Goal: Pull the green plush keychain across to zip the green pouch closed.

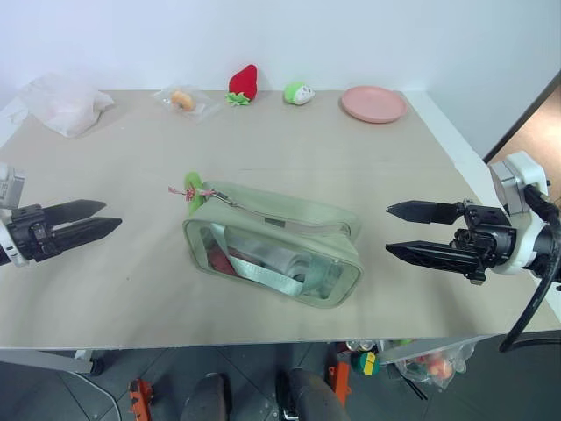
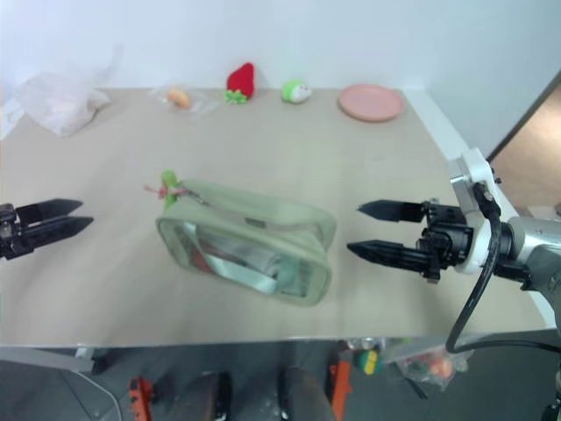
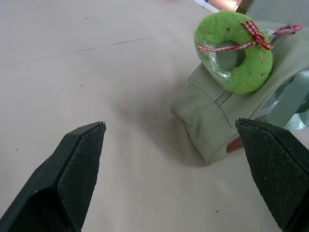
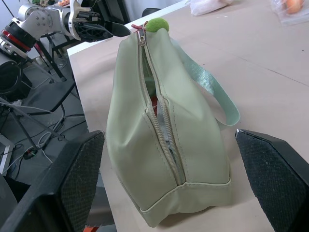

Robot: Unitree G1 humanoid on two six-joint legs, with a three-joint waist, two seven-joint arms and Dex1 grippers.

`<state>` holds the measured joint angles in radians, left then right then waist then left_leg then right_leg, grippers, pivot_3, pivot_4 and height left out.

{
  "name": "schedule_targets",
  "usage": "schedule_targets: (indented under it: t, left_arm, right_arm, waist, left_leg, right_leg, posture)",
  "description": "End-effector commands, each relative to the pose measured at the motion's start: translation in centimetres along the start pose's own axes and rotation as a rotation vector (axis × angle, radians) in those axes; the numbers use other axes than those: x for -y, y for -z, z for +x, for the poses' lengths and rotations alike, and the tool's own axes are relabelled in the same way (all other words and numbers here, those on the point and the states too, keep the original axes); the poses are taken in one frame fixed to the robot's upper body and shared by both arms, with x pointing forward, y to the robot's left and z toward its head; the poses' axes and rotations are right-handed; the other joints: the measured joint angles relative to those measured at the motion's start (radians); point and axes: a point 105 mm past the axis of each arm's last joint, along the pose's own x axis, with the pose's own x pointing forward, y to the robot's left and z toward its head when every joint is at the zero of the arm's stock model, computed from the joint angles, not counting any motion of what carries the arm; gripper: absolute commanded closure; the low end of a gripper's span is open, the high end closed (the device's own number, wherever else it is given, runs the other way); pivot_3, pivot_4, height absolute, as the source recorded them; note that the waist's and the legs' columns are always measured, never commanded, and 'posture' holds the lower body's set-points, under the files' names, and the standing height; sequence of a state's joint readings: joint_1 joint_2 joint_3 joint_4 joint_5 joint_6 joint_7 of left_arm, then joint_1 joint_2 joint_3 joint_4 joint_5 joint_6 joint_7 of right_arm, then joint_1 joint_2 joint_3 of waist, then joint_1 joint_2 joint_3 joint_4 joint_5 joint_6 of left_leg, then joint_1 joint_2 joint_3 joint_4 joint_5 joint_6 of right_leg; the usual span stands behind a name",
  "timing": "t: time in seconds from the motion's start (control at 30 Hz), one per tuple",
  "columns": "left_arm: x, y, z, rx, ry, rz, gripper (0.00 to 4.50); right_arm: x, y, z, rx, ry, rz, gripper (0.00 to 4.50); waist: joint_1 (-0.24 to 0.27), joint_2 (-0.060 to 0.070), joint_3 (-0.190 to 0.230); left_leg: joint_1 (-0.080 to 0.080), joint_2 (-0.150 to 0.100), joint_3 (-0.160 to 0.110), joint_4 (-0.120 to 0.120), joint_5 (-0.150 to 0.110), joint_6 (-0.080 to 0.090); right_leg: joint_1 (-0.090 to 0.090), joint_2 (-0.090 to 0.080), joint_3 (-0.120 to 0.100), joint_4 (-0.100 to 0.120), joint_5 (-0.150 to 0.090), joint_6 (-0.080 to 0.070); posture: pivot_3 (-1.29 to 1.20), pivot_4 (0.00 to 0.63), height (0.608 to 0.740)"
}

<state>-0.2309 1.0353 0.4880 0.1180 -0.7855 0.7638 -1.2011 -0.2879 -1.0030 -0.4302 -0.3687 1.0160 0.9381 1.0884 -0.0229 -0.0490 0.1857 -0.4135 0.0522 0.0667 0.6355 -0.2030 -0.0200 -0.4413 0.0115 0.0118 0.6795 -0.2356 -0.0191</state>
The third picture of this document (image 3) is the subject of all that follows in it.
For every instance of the pale green fabric bag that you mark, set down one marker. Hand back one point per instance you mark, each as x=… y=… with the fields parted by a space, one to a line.
x=205 y=116

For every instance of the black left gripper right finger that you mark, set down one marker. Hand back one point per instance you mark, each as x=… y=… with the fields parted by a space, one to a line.
x=272 y=169

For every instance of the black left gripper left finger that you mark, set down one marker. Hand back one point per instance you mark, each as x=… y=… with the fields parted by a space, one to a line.
x=60 y=183

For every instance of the pink carabiner clip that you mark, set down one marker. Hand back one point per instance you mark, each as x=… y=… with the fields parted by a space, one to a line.
x=288 y=29

